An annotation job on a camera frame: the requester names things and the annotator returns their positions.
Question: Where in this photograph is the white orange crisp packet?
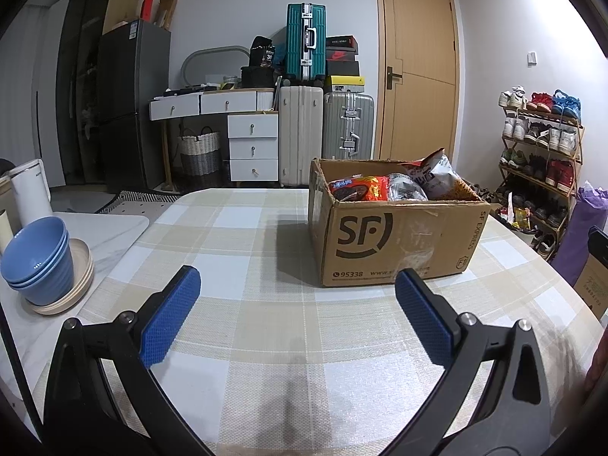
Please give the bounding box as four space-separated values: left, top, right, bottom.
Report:
401 148 478 201

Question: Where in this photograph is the white desk with drawers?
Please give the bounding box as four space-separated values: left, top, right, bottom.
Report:
149 88 280 184

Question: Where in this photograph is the black white patterned rug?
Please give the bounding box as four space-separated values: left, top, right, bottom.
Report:
95 190 184 214

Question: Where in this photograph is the wooden door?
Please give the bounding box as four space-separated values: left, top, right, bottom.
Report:
374 0 461 162

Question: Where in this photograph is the black paper bag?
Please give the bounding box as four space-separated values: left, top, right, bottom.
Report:
250 35 277 70

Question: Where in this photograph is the grey silver snack packet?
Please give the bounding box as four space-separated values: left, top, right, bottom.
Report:
387 172 428 201

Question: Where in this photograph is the oval grey mirror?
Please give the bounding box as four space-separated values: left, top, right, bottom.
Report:
182 46 251 89

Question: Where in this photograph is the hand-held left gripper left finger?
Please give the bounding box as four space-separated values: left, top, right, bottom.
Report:
43 265 214 456

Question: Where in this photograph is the red cookie packet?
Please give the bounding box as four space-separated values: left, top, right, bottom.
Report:
329 176 389 201

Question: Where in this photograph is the beige suitcase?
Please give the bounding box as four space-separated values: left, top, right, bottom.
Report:
278 85 325 187

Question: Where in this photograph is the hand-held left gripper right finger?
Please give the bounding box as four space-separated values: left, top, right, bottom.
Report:
380 267 566 456

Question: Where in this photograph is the silver suitcase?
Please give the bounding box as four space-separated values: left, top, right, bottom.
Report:
323 92 375 162

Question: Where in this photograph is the grey refrigerator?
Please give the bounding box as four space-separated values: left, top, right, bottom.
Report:
97 19 172 194

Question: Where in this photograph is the white thermos jug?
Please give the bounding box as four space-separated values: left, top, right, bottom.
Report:
9 159 53 229

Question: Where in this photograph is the plain black shoe box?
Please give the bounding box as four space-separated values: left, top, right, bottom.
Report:
326 61 360 78

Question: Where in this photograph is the small brown cardboard piece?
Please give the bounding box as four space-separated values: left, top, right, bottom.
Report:
157 0 177 32

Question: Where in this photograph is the collection of racked shoes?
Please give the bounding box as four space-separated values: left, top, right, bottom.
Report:
496 85 583 257

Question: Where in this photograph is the wooden shoe rack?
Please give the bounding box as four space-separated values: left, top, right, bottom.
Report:
496 107 585 262

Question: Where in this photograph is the teal suitcase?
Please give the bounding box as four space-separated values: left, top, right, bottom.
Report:
285 2 327 87

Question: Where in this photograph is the small printed cardboard box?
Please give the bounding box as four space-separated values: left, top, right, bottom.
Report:
572 242 608 319

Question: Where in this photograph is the person's right hand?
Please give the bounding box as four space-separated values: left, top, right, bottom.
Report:
585 339 608 397

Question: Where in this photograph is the brown cardboard box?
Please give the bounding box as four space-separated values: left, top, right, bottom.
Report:
308 157 502 288

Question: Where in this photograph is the woven laundry basket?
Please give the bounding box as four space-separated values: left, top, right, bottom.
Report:
177 126 223 188

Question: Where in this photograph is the purple bag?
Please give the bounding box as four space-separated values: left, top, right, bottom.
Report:
551 180 608 290

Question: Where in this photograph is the black storage box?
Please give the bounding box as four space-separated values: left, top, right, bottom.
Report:
240 65 279 90

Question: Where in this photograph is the dark glass cabinet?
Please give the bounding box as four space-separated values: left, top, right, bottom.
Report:
56 0 119 186

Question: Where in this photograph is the white tumbler cup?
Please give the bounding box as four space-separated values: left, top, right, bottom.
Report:
0 209 15 255

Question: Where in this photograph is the black shoe box red label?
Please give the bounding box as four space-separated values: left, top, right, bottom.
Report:
326 35 359 52

